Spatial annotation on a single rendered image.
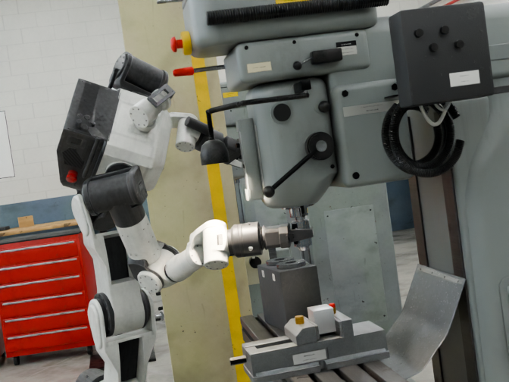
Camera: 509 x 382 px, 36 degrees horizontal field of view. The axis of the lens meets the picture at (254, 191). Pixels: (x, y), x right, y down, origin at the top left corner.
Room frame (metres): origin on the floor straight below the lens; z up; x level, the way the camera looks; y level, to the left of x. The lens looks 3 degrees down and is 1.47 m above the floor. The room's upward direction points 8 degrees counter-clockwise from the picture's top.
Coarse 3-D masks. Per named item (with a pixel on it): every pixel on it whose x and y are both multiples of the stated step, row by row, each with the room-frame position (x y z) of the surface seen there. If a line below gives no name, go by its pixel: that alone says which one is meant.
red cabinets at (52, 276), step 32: (0, 256) 6.28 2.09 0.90; (32, 256) 6.29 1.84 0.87; (64, 256) 6.29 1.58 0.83; (0, 288) 6.28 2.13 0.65; (32, 288) 6.28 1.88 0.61; (64, 288) 6.29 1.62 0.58; (96, 288) 6.73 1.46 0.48; (0, 320) 6.56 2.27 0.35; (32, 320) 6.28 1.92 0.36; (64, 320) 6.29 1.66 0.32; (0, 352) 6.37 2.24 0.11; (32, 352) 6.29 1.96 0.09
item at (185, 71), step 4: (224, 64) 2.12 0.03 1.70; (180, 68) 2.11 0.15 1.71; (184, 68) 2.11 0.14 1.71; (188, 68) 2.11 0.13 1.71; (192, 68) 2.11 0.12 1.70; (196, 68) 2.11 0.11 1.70; (200, 68) 2.12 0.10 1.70; (204, 68) 2.12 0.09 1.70; (208, 68) 2.12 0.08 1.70; (212, 68) 2.12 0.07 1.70; (216, 68) 2.12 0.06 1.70; (220, 68) 2.12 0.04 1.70; (224, 68) 2.13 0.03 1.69; (176, 72) 2.10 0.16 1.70; (180, 72) 2.10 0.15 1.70; (184, 72) 2.10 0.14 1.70; (188, 72) 2.10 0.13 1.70; (192, 72) 2.11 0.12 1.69; (196, 72) 2.12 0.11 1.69; (176, 76) 2.11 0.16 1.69; (180, 76) 2.11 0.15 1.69
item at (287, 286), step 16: (272, 272) 2.37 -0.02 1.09; (288, 272) 2.31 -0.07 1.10; (304, 272) 2.32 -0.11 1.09; (272, 288) 2.39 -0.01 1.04; (288, 288) 2.31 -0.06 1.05; (304, 288) 2.32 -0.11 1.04; (272, 304) 2.41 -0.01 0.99; (288, 304) 2.30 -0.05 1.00; (304, 304) 2.32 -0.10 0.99; (320, 304) 2.33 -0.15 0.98; (272, 320) 2.43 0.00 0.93; (288, 320) 2.30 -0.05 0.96
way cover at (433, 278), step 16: (416, 272) 2.26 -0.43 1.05; (432, 272) 2.15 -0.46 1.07; (416, 288) 2.22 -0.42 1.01; (432, 288) 2.12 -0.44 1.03; (448, 288) 2.03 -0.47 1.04; (416, 304) 2.19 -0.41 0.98; (432, 304) 2.08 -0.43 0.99; (448, 304) 2.00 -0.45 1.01; (400, 320) 2.23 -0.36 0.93; (416, 320) 2.15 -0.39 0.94; (432, 320) 2.05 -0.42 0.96; (448, 320) 1.97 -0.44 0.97; (400, 336) 2.17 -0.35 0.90; (416, 336) 2.08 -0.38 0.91; (432, 336) 2.01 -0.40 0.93; (400, 352) 2.10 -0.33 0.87; (416, 352) 2.02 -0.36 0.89; (432, 352) 1.95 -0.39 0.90; (400, 368) 2.00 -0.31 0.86; (416, 368) 1.96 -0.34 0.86
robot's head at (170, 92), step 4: (164, 84) 2.19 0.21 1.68; (160, 88) 2.18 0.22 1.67; (164, 88) 2.19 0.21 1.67; (168, 88) 2.19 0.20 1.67; (156, 92) 2.16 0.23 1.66; (164, 92) 2.20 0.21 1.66; (168, 92) 2.19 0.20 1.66; (172, 92) 2.19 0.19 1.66; (148, 96) 2.15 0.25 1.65; (152, 96) 2.15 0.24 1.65; (164, 96) 2.17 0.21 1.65; (168, 96) 2.18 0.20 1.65; (172, 96) 2.21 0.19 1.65; (148, 100) 2.14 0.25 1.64; (152, 100) 2.14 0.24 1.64; (160, 100) 2.16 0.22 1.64; (164, 100) 2.16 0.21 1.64; (152, 104) 2.14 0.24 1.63; (156, 104) 2.14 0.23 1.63; (160, 104) 2.15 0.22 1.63
